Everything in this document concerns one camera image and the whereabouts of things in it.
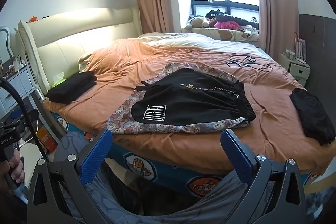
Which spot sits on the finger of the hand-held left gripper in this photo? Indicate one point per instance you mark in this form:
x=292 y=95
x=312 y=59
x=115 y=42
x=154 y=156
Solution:
x=22 y=115

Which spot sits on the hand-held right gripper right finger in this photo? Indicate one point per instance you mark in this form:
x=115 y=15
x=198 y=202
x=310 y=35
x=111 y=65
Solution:
x=236 y=158

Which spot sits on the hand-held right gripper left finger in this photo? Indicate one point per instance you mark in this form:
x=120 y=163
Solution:
x=95 y=158

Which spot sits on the bear-patterned pants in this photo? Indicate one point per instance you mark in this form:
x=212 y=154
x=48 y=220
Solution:
x=123 y=121

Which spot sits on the black pants with white print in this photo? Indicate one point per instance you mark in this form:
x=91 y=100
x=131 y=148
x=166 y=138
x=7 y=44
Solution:
x=189 y=100

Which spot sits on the folded black pants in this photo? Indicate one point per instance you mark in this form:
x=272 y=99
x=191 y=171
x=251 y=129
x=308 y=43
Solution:
x=71 y=87

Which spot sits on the person's left hand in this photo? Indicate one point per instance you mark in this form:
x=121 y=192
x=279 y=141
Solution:
x=17 y=171

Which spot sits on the white power strip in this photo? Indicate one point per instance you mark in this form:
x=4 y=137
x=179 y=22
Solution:
x=39 y=95

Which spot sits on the grey white cabinet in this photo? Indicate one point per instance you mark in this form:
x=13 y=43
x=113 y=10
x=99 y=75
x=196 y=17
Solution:
x=15 y=82

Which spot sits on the orange box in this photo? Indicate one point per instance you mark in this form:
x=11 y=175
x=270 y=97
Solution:
x=46 y=140

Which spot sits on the orange blanket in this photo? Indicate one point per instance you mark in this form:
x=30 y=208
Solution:
x=275 y=140

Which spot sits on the green tissue pack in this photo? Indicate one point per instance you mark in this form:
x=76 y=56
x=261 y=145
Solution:
x=59 y=81

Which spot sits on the blue printed bed sheet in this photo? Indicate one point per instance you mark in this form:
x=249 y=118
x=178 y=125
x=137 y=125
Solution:
x=147 y=163

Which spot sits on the cream pillow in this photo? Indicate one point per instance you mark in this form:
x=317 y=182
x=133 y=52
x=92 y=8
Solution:
x=84 y=60

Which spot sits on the black fuzzy cloth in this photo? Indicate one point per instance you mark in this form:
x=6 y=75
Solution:
x=312 y=113

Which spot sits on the cream padded headboard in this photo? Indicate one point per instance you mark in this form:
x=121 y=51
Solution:
x=65 y=37

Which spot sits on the white-edged smartphone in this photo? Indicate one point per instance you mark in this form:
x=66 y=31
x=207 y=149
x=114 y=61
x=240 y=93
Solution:
x=233 y=64

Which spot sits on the small orange toy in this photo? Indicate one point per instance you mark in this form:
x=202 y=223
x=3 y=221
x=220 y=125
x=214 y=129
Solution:
x=32 y=19

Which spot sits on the white nightstand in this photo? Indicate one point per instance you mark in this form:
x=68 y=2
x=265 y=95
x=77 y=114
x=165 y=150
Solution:
x=299 y=71

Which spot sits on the cream duvet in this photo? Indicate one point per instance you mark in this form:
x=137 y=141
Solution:
x=223 y=47

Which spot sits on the bear-print cushion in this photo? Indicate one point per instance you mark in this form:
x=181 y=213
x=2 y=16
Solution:
x=225 y=34

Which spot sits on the pink cloth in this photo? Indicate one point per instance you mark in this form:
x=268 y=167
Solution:
x=225 y=25

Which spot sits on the dark grey cloth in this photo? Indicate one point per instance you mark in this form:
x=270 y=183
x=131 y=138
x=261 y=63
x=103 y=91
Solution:
x=236 y=19

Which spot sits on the white plush bear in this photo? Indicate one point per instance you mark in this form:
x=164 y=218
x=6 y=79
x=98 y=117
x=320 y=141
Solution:
x=195 y=21

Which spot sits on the black plush toy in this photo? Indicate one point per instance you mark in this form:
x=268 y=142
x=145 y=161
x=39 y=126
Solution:
x=214 y=13

